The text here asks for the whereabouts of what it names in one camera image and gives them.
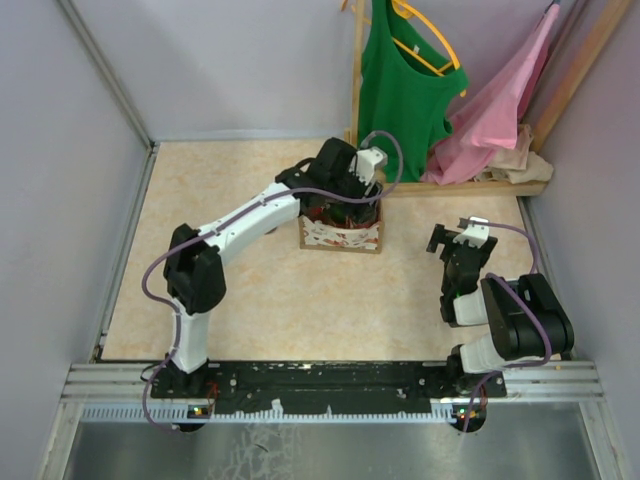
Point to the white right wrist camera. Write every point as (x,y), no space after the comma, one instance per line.
(474,232)

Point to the pink shirt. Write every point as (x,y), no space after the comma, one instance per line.
(490,120)

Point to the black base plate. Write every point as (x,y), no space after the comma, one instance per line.
(311,388)

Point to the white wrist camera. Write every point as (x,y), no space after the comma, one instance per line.
(474,232)
(366,162)

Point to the aluminium rail frame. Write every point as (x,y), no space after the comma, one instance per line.
(221,318)

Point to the patterned canvas tote bag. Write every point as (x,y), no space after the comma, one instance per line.
(364,238)

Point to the wooden clothes rack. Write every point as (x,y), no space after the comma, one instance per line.
(585,56)

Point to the beige cloth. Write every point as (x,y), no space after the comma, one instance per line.
(518,165)

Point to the green tank top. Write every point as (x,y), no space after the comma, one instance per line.
(406,90)

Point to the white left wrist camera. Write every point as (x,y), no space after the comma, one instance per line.
(366,162)

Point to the yellow clothes hanger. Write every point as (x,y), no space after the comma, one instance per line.
(409,14)

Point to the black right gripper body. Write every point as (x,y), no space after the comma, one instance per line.
(457,248)

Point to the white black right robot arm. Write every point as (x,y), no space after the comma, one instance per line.
(510,320)

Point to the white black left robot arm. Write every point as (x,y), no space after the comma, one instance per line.
(195,270)

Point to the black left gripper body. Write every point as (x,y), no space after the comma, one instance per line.
(355,201)

